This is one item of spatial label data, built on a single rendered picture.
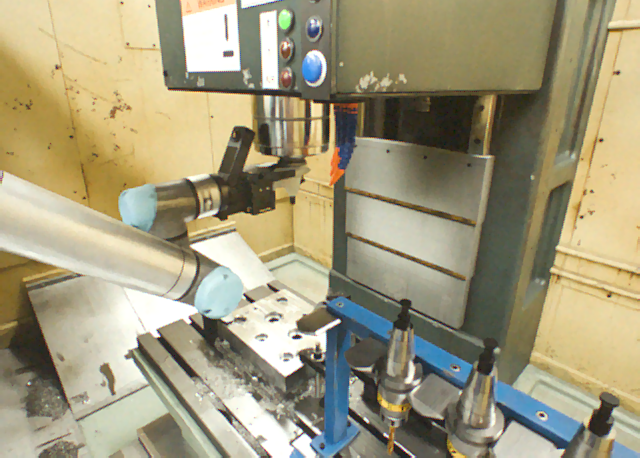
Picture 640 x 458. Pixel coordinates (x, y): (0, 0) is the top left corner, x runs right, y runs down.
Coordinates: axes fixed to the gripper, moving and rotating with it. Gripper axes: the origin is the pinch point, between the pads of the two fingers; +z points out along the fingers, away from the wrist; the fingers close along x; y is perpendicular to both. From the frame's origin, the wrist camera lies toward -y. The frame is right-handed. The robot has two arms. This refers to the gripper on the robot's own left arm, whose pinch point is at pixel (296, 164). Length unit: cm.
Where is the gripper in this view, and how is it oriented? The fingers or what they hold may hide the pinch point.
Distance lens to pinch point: 83.4
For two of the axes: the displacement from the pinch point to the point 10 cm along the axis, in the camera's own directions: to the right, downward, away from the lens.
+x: 6.9, 2.6, -6.7
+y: 0.1, 9.3, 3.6
